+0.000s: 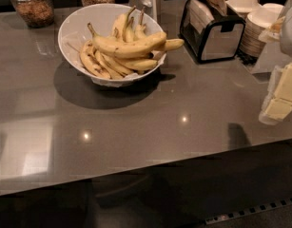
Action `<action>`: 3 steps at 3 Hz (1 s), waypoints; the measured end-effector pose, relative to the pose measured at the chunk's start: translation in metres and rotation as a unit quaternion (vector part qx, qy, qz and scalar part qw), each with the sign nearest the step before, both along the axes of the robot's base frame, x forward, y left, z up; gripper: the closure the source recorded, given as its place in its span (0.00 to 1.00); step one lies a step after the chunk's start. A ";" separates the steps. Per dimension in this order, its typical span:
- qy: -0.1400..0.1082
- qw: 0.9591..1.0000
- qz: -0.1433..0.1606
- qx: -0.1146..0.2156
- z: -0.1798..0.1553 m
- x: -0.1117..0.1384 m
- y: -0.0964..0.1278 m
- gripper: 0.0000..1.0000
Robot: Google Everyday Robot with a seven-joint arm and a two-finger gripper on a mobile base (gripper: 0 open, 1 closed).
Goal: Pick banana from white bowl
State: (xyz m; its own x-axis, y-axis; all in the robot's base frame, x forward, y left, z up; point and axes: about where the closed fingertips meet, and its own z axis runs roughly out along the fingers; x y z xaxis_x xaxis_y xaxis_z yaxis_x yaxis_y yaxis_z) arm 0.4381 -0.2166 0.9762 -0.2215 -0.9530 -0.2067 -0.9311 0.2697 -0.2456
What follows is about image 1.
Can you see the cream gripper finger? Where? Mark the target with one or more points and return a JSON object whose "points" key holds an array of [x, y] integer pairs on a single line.
{"points": [[274, 111]]}

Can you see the yellow banana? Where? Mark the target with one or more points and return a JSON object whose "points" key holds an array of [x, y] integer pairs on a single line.
{"points": [[90, 63], [171, 44], [116, 70], [126, 50], [120, 24], [137, 64]]}

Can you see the upright yellow banana back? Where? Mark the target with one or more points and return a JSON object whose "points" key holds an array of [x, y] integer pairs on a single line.
{"points": [[120, 24]]}

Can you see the white ceramic bowl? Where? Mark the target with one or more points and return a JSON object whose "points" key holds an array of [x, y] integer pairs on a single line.
{"points": [[101, 16]]}

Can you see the stack of white plates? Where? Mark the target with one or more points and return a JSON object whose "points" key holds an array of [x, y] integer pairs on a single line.
{"points": [[256, 21]]}

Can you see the metal floor vent strip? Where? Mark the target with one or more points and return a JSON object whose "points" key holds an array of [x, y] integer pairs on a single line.
{"points": [[272, 205]]}

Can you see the glass jar with granola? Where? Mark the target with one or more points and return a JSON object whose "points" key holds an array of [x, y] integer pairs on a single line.
{"points": [[35, 13]]}

